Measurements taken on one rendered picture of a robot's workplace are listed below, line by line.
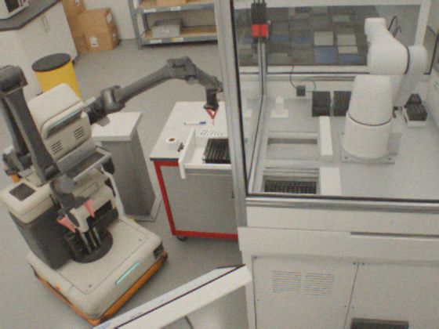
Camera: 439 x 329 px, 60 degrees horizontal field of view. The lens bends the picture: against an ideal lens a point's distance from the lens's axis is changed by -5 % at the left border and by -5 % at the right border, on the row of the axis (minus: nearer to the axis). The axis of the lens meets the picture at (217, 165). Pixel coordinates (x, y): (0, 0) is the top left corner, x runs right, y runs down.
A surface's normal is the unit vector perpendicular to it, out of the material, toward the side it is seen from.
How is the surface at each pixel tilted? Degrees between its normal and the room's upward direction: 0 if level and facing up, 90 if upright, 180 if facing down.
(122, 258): 0
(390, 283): 90
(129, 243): 0
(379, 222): 90
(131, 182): 90
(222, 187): 90
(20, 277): 0
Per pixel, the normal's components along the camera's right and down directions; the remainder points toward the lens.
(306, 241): -0.17, 0.62
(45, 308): -0.10, -0.78
